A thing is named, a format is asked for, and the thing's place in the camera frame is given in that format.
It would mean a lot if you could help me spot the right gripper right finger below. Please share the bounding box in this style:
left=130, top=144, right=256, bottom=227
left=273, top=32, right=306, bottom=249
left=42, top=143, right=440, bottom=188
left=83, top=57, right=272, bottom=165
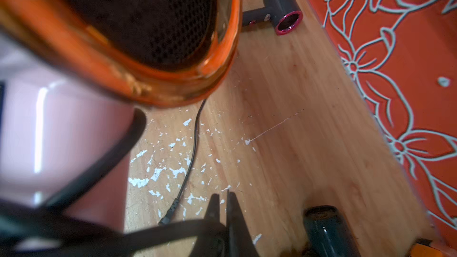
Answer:
left=226, top=192, right=259, bottom=257

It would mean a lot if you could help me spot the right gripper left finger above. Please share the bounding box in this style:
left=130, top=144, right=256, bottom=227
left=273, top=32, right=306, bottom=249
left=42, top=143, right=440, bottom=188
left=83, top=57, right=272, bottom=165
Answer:
left=189, top=194, right=226, bottom=257

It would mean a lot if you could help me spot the dark green hair dryer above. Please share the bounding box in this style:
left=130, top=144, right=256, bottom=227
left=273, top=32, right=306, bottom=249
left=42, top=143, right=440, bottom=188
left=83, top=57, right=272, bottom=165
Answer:
left=302, top=205, right=360, bottom=257

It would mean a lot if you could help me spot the pink dryer black cord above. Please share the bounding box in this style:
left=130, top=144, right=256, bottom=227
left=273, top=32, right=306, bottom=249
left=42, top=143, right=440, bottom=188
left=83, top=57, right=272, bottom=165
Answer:
left=0, top=108, right=229, bottom=257

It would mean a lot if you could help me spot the pink hair dryer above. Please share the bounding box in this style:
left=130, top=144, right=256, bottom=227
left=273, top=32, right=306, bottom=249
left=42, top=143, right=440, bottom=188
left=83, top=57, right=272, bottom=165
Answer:
left=0, top=0, right=243, bottom=251

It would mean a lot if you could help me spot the black hair dryer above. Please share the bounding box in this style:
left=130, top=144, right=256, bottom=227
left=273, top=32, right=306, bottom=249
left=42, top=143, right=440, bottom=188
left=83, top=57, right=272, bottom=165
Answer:
left=242, top=0, right=303, bottom=36

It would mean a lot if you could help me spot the orange tool case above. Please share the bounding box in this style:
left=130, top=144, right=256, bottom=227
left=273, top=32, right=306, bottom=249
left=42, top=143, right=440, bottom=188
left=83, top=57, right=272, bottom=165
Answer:
left=407, top=239, right=457, bottom=257

